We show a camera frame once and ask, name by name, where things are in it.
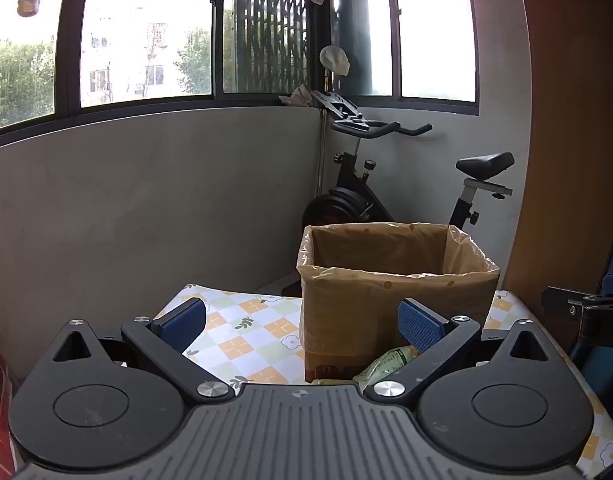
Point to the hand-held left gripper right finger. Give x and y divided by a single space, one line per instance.
421 327

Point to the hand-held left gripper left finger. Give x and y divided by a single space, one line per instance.
179 322

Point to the cardboard box with plastic liner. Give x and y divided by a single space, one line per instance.
386 305

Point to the pale green snack packet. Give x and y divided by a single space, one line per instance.
389 362

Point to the floral checkered tablecloth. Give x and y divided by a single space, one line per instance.
246 330

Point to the black exercise bike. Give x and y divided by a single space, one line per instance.
359 180

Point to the wooden panel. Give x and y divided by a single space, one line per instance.
561 135

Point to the perforated metal screen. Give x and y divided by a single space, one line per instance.
266 25

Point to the dark window frame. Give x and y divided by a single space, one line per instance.
214 97

